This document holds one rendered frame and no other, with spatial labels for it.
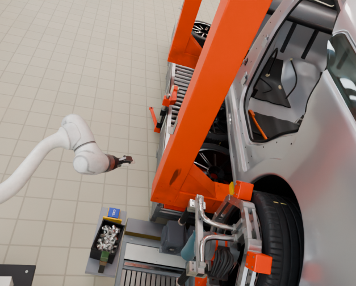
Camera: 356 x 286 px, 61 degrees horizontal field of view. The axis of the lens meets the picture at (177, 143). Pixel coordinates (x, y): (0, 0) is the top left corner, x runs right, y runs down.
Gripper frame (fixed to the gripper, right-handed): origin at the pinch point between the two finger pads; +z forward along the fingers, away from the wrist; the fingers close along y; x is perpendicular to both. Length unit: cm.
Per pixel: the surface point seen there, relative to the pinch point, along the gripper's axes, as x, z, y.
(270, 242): 60, -6, -54
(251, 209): 45, 6, -50
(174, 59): -118, 173, -12
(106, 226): 27.6, 11.9, 33.1
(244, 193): 38, 15, -49
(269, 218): 51, 1, -57
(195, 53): -115, 176, -36
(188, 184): 22.0, 41.2, -14.2
